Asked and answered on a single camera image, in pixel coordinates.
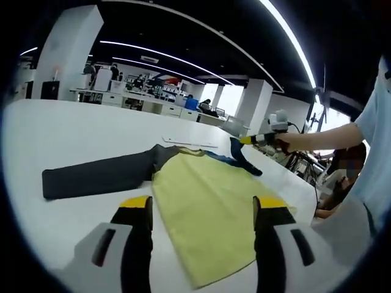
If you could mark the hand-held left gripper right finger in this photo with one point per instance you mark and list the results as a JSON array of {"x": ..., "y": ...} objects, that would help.
[{"x": 293, "y": 253}]

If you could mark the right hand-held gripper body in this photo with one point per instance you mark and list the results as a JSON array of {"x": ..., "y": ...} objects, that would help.
[{"x": 276, "y": 125}]

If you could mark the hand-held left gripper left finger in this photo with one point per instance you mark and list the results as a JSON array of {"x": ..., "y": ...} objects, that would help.
[{"x": 107, "y": 253}]

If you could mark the yellow-green garment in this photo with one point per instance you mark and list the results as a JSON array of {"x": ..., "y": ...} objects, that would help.
[{"x": 207, "y": 207}]

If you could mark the person's right hand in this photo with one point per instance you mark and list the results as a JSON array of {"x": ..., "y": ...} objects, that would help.
[{"x": 284, "y": 143}]

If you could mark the grey mesh chair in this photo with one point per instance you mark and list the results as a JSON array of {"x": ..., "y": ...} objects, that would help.
[{"x": 238, "y": 125}]

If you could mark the white square pillar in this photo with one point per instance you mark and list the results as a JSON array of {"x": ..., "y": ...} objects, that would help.
[
  {"x": 70, "y": 52},
  {"x": 255, "y": 107}
]

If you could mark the black metal stand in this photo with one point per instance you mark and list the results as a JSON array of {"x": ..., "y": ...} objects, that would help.
[{"x": 317, "y": 113}]

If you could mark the white flat strip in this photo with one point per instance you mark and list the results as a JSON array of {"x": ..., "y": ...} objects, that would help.
[{"x": 189, "y": 142}]

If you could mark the ceiling light strip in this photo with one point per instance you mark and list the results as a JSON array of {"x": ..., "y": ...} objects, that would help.
[
  {"x": 293, "y": 39},
  {"x": 29, "y": 51},
  {"x": 159, "y": 53},
  {"x": 152, "y": 65}
]

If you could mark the person's light blue shirt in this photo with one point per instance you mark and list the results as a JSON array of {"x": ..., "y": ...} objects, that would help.
[{"x": 378, "y": 152}]

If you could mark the ceiling air vent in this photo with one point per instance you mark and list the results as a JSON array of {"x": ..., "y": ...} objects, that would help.
[{"x": 149, "y": 59}]

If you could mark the white workbench with drawers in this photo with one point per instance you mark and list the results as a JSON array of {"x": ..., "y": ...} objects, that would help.
[{"x": 113, "y": 99}]

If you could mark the white storage box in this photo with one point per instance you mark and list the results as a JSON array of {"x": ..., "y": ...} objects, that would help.
[{"x": 116, "y": 86}]

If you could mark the white tall cabinet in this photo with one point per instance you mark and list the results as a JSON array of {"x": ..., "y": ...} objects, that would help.
[{"x": 103, "y": 80}]

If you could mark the black cabinet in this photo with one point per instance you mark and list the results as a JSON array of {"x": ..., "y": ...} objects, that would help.
[{"x": 49, "y": 90}]

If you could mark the orange topped white bottle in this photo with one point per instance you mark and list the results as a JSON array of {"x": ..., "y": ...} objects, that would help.
[{"x": 56, "y": 75}]

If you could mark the red blue wall banner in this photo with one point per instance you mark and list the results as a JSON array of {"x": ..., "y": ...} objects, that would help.
[{"x": 168, "y": 80}]

